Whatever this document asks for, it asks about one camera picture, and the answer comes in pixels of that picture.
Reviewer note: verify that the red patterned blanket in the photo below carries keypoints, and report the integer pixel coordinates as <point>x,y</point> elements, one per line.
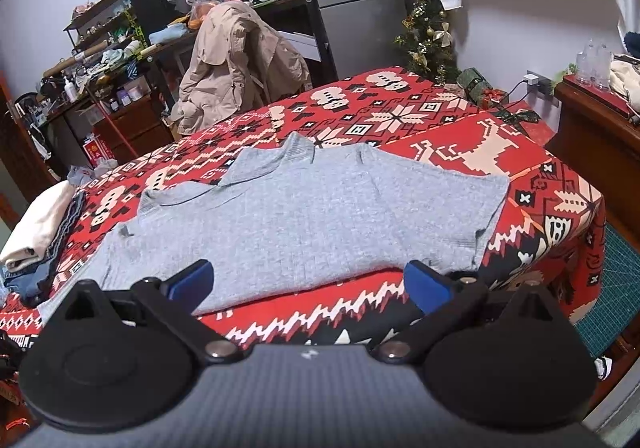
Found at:
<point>450,127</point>

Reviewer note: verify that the wrapped gift box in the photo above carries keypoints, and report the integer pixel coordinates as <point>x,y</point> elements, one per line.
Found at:
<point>475,85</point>

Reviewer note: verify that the black display shelf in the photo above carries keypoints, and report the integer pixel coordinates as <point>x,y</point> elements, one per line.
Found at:
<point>110,12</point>

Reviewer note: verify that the wall socket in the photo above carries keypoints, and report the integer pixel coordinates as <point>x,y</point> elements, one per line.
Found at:
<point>545,91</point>

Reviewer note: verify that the wooden side cabinet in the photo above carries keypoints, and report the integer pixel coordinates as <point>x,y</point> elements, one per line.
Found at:
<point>590,127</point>

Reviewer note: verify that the black desk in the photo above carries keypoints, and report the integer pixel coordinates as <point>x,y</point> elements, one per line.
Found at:
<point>300,17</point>

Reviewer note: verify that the red cardboard box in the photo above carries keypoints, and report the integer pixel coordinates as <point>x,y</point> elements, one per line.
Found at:
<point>99,151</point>

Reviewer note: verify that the small Christmas tree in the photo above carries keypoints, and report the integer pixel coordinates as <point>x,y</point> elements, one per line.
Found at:
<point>425,37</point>

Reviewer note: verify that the white knit hat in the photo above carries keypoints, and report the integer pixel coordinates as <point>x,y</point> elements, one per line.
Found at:
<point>625,77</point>

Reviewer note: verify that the wooden drawer cabinet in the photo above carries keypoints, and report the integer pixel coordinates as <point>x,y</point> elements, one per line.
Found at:
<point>140,127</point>

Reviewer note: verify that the pale plastic bag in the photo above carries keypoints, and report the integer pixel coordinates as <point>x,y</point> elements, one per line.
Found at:
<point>106,166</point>

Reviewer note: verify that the green cutting mat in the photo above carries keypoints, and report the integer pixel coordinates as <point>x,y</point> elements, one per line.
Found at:
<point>620,278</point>

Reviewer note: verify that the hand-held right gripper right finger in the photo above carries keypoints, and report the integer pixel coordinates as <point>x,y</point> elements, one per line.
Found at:
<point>425,285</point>

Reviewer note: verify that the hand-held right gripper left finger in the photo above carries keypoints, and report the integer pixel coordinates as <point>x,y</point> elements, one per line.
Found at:
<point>192,280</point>

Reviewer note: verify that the beige jacket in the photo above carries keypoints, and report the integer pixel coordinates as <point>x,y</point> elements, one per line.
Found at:
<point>235,62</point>

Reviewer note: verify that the folded cream sweater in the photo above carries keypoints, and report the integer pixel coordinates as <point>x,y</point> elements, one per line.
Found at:
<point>40,223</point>

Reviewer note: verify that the clear plastic bottle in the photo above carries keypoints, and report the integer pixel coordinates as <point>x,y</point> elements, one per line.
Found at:
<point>584,65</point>
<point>602,67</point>

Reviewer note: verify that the green plant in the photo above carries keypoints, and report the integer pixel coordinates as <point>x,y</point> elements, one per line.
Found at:
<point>562,75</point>

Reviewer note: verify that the grey refrigerator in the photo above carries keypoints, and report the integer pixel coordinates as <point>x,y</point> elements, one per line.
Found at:
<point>350,2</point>

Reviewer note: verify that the white lotion bottle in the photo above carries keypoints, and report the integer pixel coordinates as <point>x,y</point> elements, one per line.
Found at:
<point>70,90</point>

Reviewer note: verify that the printed plastic bag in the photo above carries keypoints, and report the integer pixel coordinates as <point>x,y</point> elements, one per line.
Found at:
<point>80,175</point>

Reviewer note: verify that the grey knit shirt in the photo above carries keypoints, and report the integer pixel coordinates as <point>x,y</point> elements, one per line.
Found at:
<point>310,218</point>

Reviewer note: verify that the folded blue jeans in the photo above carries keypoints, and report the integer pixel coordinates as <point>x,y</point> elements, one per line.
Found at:
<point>35,278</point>

